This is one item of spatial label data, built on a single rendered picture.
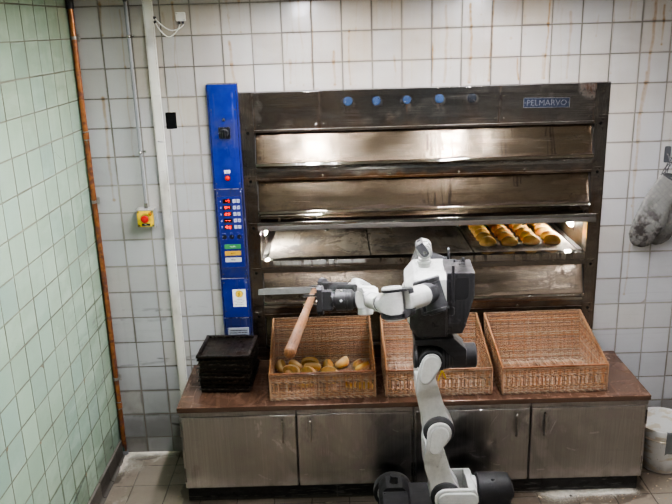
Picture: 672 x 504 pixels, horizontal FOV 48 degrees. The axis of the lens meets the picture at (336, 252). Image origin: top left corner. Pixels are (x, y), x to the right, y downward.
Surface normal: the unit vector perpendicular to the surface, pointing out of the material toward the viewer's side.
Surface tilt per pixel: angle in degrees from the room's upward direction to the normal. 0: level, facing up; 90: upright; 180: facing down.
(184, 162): 90
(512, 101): 90
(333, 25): 90
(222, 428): 90
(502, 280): 71
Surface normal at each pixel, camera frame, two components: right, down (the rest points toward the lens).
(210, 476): 0.01, 0.29
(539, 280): 0.00, -0.06
